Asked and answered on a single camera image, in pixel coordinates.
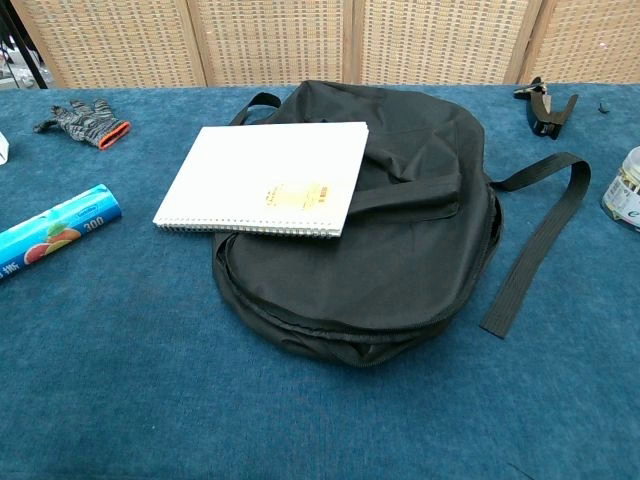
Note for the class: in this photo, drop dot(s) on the blue carpet table cover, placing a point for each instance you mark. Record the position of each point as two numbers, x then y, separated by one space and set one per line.
150 375

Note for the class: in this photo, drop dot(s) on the small white paper carton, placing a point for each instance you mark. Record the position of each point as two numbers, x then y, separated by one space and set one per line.
3 149

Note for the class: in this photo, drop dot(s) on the woven rattan folding screen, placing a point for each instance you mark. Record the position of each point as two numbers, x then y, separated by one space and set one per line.
280 40

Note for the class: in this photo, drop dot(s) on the grey knit glove orange cuff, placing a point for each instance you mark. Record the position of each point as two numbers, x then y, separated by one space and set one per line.
85 122

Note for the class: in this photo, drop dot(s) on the blue cling film box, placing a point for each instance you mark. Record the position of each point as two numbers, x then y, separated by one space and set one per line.
55 230

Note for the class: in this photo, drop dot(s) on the black fabric backpack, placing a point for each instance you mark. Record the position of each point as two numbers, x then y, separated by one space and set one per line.
390 260

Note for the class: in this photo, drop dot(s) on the white jar with label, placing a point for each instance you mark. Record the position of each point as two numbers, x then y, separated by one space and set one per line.
625 195

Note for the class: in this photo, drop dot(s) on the black tripod stand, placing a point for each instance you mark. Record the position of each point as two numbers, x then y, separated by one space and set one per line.
25 47

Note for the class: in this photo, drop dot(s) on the white spiral notebook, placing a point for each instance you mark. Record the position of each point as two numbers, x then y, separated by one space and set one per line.
260 175

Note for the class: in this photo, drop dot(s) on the black clip tool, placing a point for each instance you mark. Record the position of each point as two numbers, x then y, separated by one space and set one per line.
542 112

